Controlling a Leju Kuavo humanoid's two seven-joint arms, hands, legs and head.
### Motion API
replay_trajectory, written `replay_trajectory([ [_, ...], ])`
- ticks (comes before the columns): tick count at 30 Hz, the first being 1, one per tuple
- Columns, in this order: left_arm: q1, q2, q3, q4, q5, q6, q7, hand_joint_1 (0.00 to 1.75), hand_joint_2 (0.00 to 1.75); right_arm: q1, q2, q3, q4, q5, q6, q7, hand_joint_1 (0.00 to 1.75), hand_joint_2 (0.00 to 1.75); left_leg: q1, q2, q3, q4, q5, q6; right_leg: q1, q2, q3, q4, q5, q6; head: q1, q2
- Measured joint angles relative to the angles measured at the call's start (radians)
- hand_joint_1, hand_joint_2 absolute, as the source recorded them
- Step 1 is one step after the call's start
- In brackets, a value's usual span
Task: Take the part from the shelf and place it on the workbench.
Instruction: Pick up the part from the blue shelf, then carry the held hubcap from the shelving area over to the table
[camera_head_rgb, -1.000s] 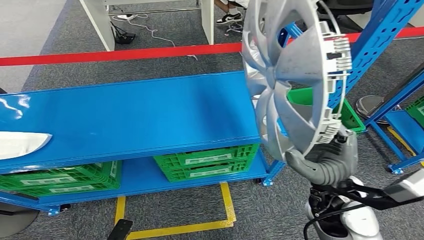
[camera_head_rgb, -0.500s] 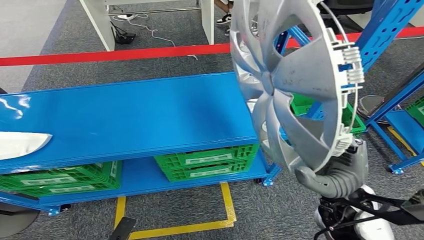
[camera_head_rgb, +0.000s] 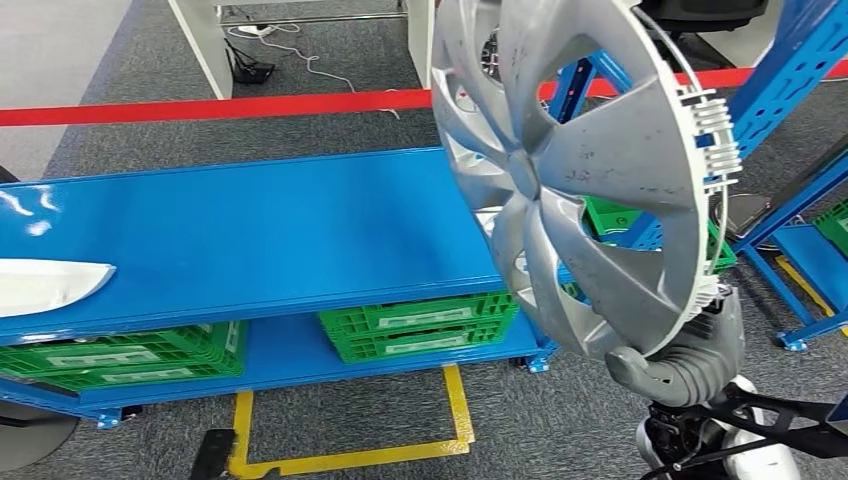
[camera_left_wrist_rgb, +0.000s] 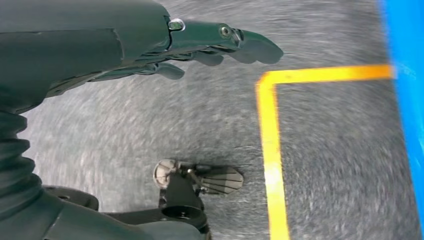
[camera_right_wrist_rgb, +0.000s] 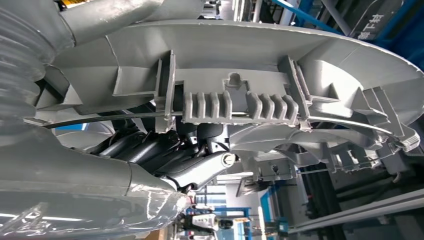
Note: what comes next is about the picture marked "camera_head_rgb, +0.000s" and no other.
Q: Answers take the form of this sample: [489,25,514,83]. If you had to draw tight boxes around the white cable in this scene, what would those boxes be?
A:
[254,25,402,122]

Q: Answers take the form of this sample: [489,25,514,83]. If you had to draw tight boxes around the blue metal shelf rack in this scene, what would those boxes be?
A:
[0,51,634,431]
[622,0,848,354]

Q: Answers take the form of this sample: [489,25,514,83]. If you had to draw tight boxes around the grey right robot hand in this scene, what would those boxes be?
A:
[604,284,747,407]

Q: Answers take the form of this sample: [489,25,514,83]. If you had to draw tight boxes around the white desk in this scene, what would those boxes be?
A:
[166,0,439,101]

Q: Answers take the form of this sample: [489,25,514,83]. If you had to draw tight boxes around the red barrier belt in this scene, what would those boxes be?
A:
[0,58,848,129]

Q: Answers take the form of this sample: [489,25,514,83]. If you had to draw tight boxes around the white plastic car part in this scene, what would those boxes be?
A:
[0,259,118,319]

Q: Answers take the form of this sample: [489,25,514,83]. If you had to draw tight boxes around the silver plastic wheel hubcap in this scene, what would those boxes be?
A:
[430,0,745,364]

